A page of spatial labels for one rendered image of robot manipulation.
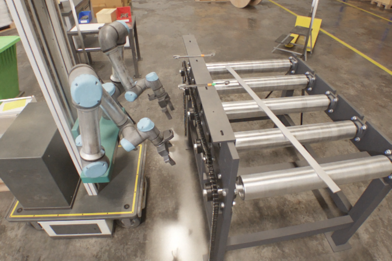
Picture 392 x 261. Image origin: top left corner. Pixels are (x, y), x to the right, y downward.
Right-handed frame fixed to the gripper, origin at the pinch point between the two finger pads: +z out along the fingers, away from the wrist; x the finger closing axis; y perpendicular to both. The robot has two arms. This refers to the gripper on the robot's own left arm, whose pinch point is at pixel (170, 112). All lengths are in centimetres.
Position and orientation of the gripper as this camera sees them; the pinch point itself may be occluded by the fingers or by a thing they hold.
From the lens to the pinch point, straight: 176.2
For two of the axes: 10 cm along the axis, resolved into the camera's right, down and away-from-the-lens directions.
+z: 3.9, 8.1, 4.4
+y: 9.2, -3.2, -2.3
